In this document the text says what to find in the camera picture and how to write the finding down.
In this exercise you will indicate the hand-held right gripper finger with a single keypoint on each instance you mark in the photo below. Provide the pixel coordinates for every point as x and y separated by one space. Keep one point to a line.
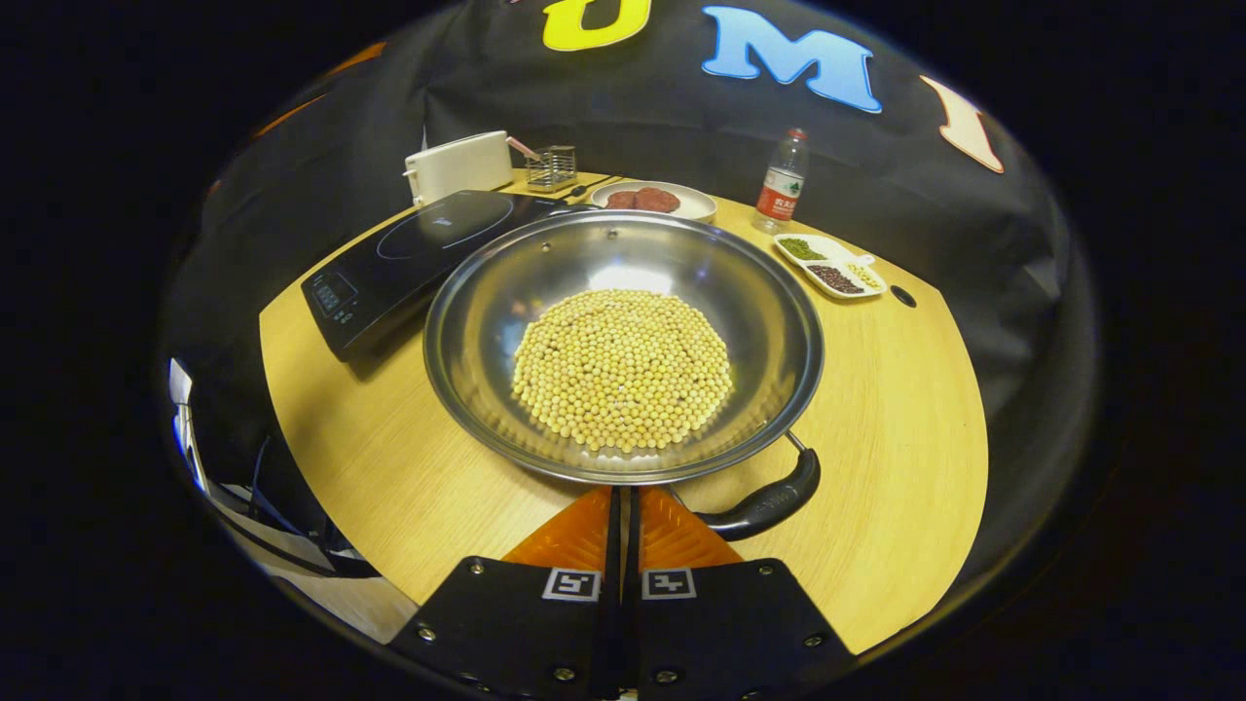
633 623
613 623

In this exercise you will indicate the soybeans heap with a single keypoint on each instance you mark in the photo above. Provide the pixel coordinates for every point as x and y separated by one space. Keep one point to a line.
623 370

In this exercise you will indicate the stainless steel pot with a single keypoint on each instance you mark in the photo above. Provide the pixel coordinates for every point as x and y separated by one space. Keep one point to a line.
623 253

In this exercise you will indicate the black induction cooktop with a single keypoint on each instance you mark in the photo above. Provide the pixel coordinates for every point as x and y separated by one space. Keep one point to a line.
409 263

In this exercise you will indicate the dark red beans heap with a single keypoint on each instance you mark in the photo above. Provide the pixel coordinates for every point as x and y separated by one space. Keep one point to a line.
835 279

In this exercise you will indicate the green mung beans heap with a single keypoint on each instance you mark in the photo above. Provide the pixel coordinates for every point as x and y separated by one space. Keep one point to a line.
801 249

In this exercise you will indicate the small yellow beans heap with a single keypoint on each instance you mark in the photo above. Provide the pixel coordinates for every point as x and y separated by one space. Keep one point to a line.
864 276

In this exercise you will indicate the white divided dish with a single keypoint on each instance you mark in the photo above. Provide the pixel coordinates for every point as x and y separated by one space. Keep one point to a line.
835 255

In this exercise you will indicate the black table grommet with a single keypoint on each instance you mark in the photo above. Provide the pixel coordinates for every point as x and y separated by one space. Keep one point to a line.
903 297

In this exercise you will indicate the raw red meat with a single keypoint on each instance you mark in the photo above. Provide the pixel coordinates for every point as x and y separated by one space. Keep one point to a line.
652 200

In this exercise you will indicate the round white plate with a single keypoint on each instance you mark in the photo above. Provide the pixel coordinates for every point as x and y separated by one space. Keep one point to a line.
696 202

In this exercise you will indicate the clear plastic water bottle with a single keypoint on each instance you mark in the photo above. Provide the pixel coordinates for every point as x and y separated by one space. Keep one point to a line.
781 190

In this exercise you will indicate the white toaster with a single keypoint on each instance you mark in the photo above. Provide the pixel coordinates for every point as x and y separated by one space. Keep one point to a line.
462 166

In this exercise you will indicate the pink stick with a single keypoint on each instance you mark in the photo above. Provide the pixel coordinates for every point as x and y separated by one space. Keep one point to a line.
522 148

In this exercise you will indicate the black backdrop cloth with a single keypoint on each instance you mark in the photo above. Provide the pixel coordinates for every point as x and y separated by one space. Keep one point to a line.
681 127

